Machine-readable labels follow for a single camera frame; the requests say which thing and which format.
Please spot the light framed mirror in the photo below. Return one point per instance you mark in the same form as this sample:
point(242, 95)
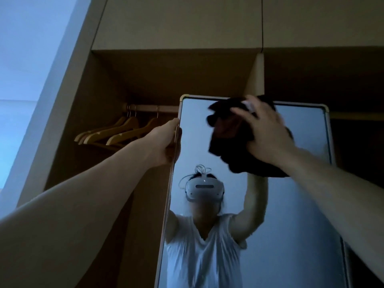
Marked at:
point(294, 206)

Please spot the person's right forearm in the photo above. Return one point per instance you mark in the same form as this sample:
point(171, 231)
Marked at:
point(339, 200)

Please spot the person's right thumb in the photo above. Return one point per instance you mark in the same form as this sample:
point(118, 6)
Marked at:
point(243, 115)

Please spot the dark cleaning cloth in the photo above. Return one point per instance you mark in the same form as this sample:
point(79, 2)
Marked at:
point(228, 137)

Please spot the wooden clothes hanger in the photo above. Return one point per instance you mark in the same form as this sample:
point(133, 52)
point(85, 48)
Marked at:
point(99, 130)
point(120, 131)
point(135, 133)

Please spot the person's left fingers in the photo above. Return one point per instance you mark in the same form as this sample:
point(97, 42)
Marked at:
point(171, 128)

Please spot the person's right hand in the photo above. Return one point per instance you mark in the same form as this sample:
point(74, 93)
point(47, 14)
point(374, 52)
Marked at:
point(270, 137)

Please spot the beige open wardrobe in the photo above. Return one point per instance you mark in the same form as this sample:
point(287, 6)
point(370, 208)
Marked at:
point(99, 86)

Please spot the person's left forearm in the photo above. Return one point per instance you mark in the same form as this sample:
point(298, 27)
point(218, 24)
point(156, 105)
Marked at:
point(75, 212)

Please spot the person's left hand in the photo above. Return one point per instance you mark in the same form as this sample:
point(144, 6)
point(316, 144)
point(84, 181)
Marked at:
point(160, 145)

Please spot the wooden clothes rod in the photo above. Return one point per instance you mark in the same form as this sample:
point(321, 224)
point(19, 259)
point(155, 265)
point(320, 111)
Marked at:
point(156, 108)

